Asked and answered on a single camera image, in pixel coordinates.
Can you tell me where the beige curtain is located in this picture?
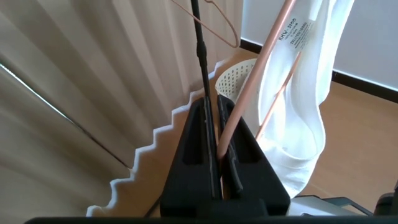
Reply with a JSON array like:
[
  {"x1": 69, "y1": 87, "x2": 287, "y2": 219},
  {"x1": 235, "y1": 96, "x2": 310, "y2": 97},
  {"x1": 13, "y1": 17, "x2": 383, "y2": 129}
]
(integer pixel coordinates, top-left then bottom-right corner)
[{"x1": 0, "y1": 0, "x2": 244, "y2": 218}]

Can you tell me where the black clothes rack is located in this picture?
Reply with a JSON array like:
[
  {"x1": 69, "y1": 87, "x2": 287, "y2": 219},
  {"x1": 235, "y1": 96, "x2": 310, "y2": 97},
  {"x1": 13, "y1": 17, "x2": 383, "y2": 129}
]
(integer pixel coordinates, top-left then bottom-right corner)
[{"x1": 143, "y1": 0, "x2": 215, "y2": 218}]

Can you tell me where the white laundry basket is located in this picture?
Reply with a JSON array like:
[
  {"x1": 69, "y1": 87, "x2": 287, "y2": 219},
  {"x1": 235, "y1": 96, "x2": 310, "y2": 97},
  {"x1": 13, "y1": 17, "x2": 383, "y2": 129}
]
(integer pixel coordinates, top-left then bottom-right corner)
[{"x1": 214, "y1": 58, "x2": 259, "y2": 103}]

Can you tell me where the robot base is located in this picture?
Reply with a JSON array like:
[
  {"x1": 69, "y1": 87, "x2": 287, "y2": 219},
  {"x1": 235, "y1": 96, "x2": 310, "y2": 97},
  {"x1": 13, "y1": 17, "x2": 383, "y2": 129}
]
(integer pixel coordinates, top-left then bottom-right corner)
[{"x1": 287, "y1": 179, "x2": 398, "y2": 218}]

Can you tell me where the white printed t-shirt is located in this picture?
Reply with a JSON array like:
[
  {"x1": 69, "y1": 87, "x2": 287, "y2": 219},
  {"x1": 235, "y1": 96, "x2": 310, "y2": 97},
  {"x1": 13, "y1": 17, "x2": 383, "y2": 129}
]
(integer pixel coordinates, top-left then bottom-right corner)
[{"x1": 236, "y1": 0, "x2": 355, "y2": 199}]

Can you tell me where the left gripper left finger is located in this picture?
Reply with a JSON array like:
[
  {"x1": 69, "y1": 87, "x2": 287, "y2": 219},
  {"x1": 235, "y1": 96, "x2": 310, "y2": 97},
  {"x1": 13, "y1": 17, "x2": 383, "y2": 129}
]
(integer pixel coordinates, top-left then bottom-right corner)
[{"x1": 160, "y1": 96, "x2": 223, "y2": 218}]

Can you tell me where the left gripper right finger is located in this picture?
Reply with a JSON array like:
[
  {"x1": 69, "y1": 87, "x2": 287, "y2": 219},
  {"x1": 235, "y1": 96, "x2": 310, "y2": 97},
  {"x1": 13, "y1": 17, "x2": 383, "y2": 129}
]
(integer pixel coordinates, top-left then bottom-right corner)
[{"x1": 216, "y1": 94, "x2": 291, "y2": 217}]

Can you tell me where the pink clothes hanger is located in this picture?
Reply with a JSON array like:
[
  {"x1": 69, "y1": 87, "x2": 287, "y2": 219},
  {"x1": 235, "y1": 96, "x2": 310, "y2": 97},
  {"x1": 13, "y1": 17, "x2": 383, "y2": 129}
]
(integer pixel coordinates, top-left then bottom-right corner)
[
  {"x1": 169, "y1": 0, "x2": 240, "y2": 49},
  {"x1": 216, "y1": 0, "x2": 302, "y2": 160}
]

